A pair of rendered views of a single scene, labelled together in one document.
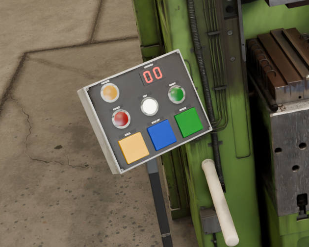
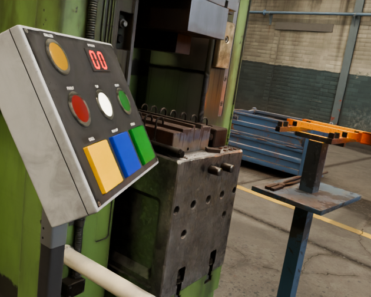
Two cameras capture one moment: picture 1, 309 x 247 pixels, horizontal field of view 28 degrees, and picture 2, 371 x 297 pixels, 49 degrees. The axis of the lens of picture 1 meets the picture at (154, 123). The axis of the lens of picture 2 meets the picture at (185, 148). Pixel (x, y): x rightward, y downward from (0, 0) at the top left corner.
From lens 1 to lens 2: 147 cm
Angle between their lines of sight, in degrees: 54
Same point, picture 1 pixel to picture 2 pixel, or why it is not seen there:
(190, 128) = (146, 152)
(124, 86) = (72, 57)
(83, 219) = not seen: outside the picture
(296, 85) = (188, 133)
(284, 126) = (186, 178)
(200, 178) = not seen: hidden behind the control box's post
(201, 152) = not seen: hidden behind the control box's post
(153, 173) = (58, 247)
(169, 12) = (65, 12)
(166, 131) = (129, 148)
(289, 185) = (175, 257)
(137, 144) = (109, 159)
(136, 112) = (93, 106)
